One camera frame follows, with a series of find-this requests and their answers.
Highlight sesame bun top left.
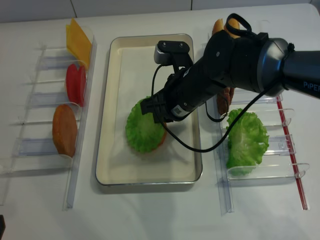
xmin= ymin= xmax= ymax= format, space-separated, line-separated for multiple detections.
xmin=211 ymin=18 xmax=224 ymax=36

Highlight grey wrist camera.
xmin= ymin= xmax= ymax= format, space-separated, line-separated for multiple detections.
xmin=153 ymin=40 xmax=190 ymax=66

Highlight brown bun slice left rack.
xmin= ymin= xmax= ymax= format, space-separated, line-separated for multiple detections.
xmin=52 ymin=104 xmax=78 ymax=158

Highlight cream metal baking tray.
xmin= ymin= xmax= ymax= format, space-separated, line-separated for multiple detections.
xmin=95 ymin=34 xmax=203 ymax=186

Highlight yellow cheese slices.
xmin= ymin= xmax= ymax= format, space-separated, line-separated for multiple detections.
xmin=65 ymin=18 xmax=92 ymax=70

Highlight sesame bun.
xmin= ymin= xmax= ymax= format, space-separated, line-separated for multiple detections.
xmin=211 ymin=18 xmax=224 ymax=36
xmin=223 ymin=18 xmax=240 ymax=39

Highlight brown meat patty front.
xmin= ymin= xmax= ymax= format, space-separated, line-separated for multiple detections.
xmin=216 ymin=89 xmax=229 ymax=115

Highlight red strip on rack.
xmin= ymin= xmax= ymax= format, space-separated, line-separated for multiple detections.
xmin=276 ymin=96 xmax=310 ymax=211

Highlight red tomato slice back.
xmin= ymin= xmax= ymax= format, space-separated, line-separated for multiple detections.
xmin=76 ymin=66 xmax=86 ymax=107

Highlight clear acrylic left rack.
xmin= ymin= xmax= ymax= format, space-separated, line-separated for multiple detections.
xmin=0 ymin=27 xmax=97 ymax=209

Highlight brown meat patty back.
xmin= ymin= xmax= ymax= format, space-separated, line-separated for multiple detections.
xmin=225 ymin=87 xmax=235 ymax=105

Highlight green lettuce leaf in rack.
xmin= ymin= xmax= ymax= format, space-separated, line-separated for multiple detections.
xmin=226 ymin=112 xmax=269 ymax=176

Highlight sesame bun top right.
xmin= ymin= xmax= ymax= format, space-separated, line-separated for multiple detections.
xmin=223 ymin=18 xmax=240 ymax=39

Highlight black camera cable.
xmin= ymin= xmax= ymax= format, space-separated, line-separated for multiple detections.
xmin=151 ymin=64 xmax=286 ymax=153

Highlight white parchment paper sheet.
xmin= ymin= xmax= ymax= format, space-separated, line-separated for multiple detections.
xmin=109 ymin=46 xmax=196 ymax=183

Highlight brown meat patty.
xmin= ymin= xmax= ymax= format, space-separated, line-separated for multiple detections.
xmin=216 ymin=89 xmax=229 ymax=115
xmin=225 ymin=87 xmax=235 ymax=105

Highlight toasted bottom bun slice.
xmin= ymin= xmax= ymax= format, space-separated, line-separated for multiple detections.
xmin=140 ymin=123 xmax=167 ymax=153

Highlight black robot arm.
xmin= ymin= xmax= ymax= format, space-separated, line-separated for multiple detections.
xmin=140 ymin=13 xmax=320 ymax=123

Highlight red tomato slice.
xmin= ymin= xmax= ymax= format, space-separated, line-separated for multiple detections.
xmin=65 ymin=64 xmax=78 ymax=104
xmin=76 ymin=66 xmax=86 ymax=107

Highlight clear acrylic right rack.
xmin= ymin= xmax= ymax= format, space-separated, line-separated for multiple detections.
xmin=212 ymin=94 xmax=310 ymax=215

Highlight red tomato slice front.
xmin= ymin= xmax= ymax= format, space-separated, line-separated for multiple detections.
xmin=65 ymin=64 xmax=78 ymax=104

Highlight green lettuce leaf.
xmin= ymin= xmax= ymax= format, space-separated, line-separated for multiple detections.
xmin=226 ymin=112 xmax=269 ymax=176
xmin=125 ymin=99 xmax=167 ymax=154

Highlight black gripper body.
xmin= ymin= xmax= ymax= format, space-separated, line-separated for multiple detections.
xmin=140 ymin=67 xmax=213 ymax=123

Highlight clear acrylic rack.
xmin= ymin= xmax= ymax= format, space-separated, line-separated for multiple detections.
xmin=0 ymin=27 xmax=97 ymax=209
xmin=212 ymin=94 xmax=310 ymax=215

